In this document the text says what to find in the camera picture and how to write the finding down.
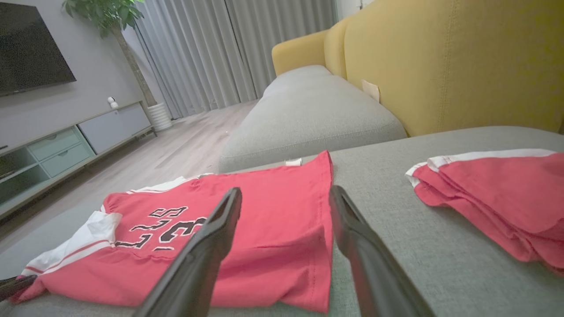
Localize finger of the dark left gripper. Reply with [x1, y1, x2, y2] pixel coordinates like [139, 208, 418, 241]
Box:
[0, 275, 38, 302]

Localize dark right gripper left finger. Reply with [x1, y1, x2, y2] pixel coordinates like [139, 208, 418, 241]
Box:
[132, 187, 243, 317]

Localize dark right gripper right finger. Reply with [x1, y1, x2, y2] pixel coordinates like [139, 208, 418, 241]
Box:
[328, 185, 437, 317]

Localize red jersey with white sleeves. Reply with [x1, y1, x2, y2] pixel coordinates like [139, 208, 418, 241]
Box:
[9, 151, 334, 314]

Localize red shorts with white stripe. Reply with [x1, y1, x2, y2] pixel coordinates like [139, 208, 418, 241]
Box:
[405, 149, 564, 276]

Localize grey green television cabinet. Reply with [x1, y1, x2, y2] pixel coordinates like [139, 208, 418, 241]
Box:
[0, 100, 157, 221]

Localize white ribbed plant pot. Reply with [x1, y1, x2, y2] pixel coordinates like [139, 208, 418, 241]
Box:
[147, 102, 173, 132]

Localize grey sofa seat cushion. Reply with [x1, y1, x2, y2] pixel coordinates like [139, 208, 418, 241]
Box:
[219, 65, 408, 173]

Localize beige sofa label tag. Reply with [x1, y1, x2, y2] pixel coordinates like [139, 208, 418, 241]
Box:
[361, 79, 381, 103]

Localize grey pleated curtain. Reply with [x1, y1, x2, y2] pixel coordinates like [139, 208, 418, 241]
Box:
[123, 0, 338, 119]

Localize yellow sofa back cushion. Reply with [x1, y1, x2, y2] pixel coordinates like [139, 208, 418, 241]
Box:
[271, 30, 330, 76]
[344, 0, 564, 137]
[324, 18, 354, 81]

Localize black flat television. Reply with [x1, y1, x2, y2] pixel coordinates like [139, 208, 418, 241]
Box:
[0, 2, 77, 97]

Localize green indoor tree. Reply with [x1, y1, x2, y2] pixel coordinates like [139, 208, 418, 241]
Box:
[62, 0, 158, 107]

